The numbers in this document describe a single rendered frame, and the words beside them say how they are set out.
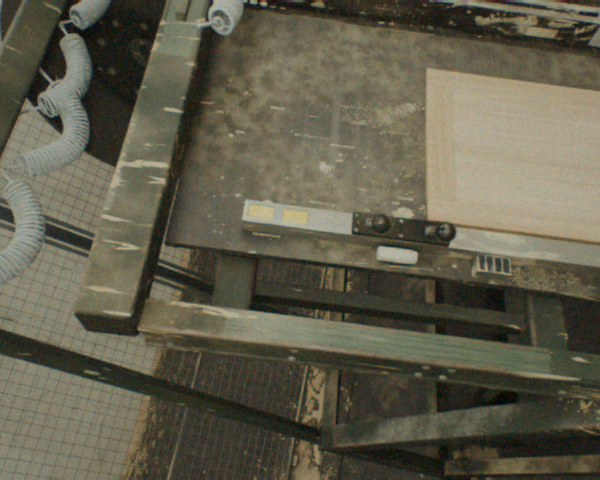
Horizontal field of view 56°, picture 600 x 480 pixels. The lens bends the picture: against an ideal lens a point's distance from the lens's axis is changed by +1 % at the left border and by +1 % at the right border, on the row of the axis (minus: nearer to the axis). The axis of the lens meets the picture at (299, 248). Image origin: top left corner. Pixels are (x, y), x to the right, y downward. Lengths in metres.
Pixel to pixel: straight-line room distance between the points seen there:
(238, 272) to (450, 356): 0.44
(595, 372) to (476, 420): 0.61
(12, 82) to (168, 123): 0.58
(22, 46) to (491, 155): 1.22
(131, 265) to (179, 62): 0.49
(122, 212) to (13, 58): 0.73
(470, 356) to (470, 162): 0.47
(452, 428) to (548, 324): 0.60
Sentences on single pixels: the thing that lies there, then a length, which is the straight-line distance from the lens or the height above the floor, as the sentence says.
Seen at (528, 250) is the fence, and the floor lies 1.21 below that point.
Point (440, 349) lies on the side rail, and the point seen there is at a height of 1.37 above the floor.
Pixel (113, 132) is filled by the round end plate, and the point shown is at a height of 1.86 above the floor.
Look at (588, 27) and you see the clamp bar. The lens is 1.72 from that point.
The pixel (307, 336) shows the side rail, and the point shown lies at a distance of 1.01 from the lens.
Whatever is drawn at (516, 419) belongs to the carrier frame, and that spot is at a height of 0.79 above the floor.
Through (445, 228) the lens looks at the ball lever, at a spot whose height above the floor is 1.45.
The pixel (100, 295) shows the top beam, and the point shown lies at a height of 1.90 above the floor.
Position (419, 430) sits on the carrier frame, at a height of 0.79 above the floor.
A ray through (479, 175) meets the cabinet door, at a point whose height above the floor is 1.26.
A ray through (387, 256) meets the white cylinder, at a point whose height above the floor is 1.44.
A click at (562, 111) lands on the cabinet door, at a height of 1.08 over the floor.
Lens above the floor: 2.16
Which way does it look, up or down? 31 degrees down
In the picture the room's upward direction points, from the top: 65 degrees counter-clockwise
